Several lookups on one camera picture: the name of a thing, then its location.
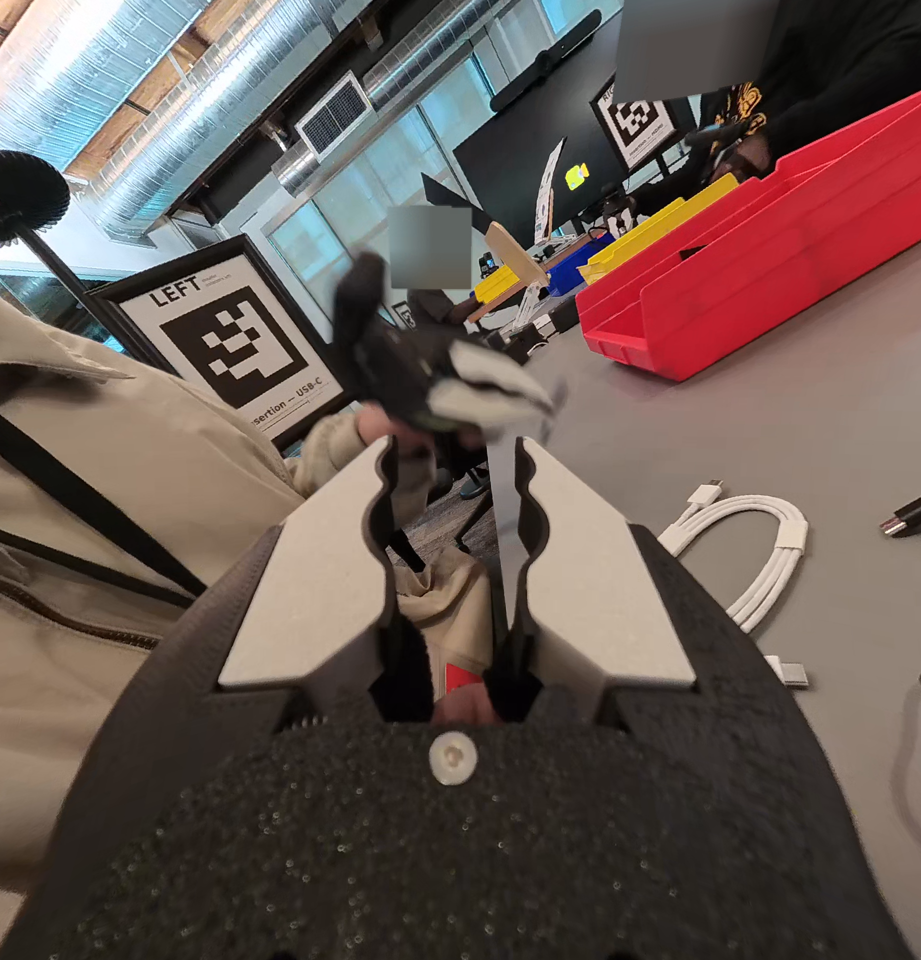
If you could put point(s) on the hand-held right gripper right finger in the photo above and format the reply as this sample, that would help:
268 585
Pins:
610 600

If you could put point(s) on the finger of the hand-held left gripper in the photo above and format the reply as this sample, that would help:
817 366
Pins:
487 364
490 409

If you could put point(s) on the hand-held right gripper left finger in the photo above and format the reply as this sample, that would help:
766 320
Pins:
310 600

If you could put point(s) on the red plastic bin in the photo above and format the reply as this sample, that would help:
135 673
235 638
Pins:
768 262

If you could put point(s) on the person's left forearm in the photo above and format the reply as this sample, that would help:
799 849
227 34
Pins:
325 450

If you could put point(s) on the person's left hand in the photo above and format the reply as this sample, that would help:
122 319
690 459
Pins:
376 424

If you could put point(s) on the person's right hand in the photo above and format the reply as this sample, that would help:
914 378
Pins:
464 706

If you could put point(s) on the yellow plastic bin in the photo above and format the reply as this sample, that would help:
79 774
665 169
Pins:
655 225
494 285

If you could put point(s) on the small blue bin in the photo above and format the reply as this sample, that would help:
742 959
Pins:
577 266

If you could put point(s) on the black white tag sign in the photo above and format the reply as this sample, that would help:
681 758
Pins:
637 124
228 337

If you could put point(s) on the black monitor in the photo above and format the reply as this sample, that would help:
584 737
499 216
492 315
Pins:
520 165

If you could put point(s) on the yellow sticker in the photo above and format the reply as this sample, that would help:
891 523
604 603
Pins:
577 176

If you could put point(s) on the white framed panel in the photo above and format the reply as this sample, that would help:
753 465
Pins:
334 116

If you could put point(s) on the black video bar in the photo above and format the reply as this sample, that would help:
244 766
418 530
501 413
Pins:
550 56

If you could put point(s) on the silver spiral duct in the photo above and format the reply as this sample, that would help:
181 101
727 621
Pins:
430 60

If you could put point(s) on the large silver insulated duct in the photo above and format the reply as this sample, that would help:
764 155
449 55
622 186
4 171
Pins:
78 67

